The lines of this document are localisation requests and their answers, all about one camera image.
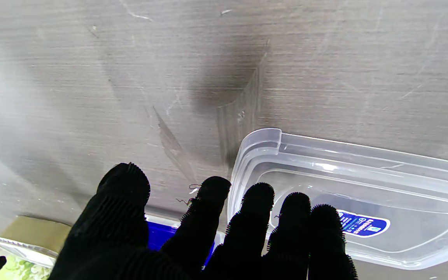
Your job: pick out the clear lid with blue label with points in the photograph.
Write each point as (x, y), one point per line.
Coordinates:
(383, 186)

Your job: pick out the clear container with blue clips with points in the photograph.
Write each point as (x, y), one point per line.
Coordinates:
(161, 235)

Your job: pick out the clear lid with white label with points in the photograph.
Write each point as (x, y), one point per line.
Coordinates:
(21, 249)

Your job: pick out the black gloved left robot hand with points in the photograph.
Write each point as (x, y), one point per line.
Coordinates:
(123, 233)

